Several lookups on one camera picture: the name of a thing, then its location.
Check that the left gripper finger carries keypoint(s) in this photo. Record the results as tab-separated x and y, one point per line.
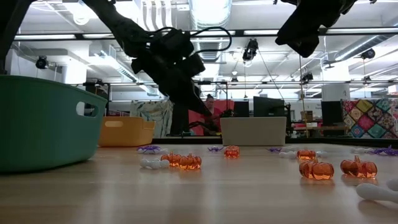
199	99
188	102

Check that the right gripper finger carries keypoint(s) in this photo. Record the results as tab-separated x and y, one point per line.
289	26
292	40

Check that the translucent orange plastic pumpkin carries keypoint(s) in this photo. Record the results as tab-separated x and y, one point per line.
317	171
190	163
306	154
232	152
170	159
357	168

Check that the black background robot arm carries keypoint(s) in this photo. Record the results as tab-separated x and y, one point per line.
229	112

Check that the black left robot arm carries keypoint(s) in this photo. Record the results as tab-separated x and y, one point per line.
118	21

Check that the black upright panel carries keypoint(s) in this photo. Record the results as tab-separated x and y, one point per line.
179	124
241	109

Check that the person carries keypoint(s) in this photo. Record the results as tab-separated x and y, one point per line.
219	119

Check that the red hanging cloth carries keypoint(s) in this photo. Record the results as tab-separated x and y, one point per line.
230	104

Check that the white LED light bar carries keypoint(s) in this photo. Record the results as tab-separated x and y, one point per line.
360	30
46	37
214	33
258	32

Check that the black ceiling spotlight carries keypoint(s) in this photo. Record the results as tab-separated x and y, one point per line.
250	49
308	76
42	62
368	53

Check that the white green patterned cloth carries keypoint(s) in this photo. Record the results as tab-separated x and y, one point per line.
149	118

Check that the black background truss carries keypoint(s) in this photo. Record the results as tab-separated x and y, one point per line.
124	83

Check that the thin tan pole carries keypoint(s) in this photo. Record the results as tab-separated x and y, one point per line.
302	93

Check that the grey plastic bin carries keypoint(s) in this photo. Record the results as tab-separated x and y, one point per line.
252	132

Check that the white building column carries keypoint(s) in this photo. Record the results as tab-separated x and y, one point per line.
335	91

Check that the black computer monitor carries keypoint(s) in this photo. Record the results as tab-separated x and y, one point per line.
331	112
269	107

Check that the orange plastic bin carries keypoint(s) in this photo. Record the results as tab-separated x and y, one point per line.
124	133

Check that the colourful patchwork quilt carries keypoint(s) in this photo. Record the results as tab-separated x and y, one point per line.
370	118

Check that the teal plastic bin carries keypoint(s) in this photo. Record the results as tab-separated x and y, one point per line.
40	124

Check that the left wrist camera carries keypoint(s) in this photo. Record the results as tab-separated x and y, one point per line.
194	66

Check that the silver ceiling air duct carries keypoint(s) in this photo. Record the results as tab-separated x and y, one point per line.
211	12

